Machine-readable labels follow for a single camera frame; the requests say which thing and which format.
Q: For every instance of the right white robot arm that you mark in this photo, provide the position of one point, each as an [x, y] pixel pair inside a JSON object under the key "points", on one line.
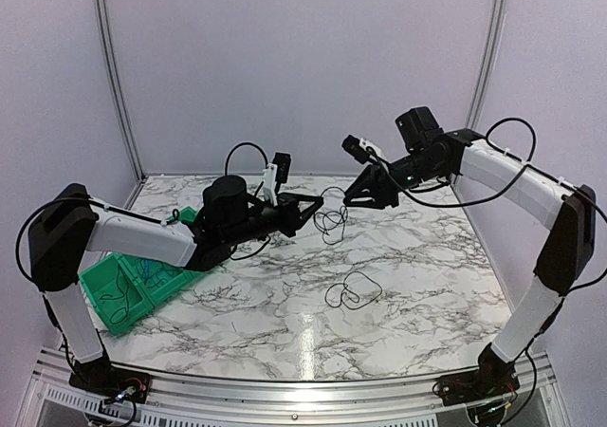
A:
{"points": [[568, 213]]}

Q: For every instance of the right aluminium frame post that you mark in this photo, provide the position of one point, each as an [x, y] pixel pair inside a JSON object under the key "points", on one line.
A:
{"points": [[494, 33]]}

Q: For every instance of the green three-compartment plastic bin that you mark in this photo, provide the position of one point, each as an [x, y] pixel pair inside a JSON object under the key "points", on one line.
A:
{"points": [[145, 267]]}

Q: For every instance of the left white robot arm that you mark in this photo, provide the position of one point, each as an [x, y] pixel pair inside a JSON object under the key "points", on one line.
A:
{"points": [[62, 230]]}

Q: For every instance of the left aluminium frame post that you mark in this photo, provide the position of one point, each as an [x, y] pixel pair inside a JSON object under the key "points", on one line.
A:
{"points": [[119, 101]]}

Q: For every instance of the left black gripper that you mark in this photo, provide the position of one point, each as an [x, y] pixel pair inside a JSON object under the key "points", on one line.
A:
{"points": [[293, 219]]}

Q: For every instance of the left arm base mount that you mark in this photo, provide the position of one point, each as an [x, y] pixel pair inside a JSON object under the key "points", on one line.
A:
{"points": [[112, 383]]}

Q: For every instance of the front aluminium rail base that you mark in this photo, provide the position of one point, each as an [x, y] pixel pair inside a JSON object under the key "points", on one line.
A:
{"points": [[186, 400]]}

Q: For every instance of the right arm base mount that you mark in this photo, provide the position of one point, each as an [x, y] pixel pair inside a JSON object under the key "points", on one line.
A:
{"points": [[466, 387]]}

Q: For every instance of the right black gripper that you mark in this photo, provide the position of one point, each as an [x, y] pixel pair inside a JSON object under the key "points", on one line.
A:
{"points": [[379, 187]]}

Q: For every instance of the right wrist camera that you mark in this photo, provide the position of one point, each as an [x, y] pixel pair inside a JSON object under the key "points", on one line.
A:
{"points": [[361, 149]]}

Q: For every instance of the aluminium frame post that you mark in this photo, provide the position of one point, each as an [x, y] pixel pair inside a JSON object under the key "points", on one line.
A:
{"points": [[494, 33], [119, 101]]}

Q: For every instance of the back aluminium frame rail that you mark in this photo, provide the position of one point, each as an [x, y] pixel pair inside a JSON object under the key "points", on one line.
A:
{"points": [[251, 173]]}

